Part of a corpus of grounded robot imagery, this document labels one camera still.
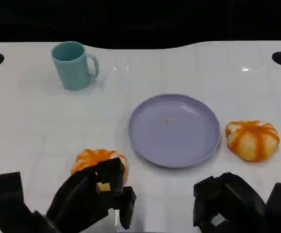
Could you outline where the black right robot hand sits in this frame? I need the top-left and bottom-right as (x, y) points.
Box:
(193, 171), (267, 233)

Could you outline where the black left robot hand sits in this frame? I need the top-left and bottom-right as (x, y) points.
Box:
(45, 157), (137, 230)

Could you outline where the orange and white bread roll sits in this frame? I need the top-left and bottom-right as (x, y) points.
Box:
(70, 149), (129, 192)
(225, 120), (281, 163)

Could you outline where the lilac plate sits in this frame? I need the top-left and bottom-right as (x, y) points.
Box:
(128, 94), (222, 169)

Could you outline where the pale green mug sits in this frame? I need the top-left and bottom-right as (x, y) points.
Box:
(51, 41), (100, 91)

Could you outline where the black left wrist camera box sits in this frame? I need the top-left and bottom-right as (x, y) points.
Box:
(0, 171), (34, 233)

